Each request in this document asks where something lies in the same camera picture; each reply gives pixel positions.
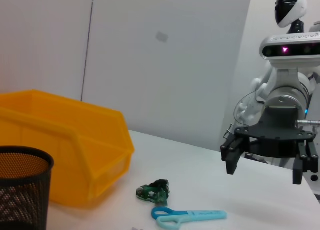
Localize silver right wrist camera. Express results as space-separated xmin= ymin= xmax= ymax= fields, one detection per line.
xmin=259 ymin=32 xmax=320 ymax=90

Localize black mesh pen holder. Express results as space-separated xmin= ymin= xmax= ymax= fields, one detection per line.
xmin=0 ymin=146 xmax=55 ymax=230

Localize blue plastic scissors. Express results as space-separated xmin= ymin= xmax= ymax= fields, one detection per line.
xmin=151 ymin=206 xmax=228 ymax=230

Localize yellow plastic storage bin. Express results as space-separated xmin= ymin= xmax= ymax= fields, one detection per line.
xmin=0 ymin=89 xmax=136 ymax=209

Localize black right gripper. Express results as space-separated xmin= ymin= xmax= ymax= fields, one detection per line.
xmin=220 ymin=107 xmax=320 ymax=185

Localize white humanoid robot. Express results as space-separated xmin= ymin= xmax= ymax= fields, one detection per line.
xmin=226 ymin=0 xmax=308 ymax=141

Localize right wrist cable with connector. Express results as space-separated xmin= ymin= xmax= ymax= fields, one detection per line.
xmin=296 ymin=119 xmax=320 ymax=129

